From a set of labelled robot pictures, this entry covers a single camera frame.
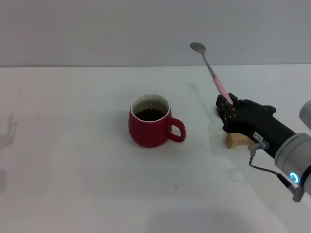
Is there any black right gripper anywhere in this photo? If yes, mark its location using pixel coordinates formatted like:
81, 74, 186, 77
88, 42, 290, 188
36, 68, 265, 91
216, 94, 297, 156

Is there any pink handled metal spoon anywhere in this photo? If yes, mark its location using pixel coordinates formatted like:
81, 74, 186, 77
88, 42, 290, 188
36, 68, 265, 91
190, 42, 235, 106

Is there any red ceramic mug with coffee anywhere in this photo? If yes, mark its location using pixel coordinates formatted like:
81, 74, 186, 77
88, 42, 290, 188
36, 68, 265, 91
128, 93, 187, 148

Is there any light wooden arch block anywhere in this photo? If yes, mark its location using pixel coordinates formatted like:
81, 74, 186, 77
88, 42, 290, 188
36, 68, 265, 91
226, 132, 255, 150

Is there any grey gripper cable with connector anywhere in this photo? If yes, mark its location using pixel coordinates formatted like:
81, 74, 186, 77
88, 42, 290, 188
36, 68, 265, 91
247, 141, 305, 202

